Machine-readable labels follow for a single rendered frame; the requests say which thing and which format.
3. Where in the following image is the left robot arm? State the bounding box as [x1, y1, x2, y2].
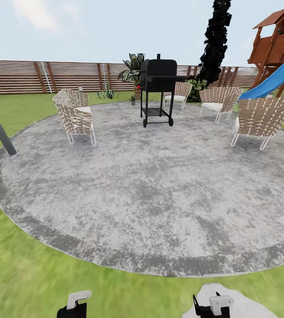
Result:
[57, 290, 92, 318]

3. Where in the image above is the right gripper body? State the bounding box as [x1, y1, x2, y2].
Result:
[195, 305, 230, 318]

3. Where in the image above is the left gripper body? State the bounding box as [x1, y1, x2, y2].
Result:
[57, 303, 87, 318]

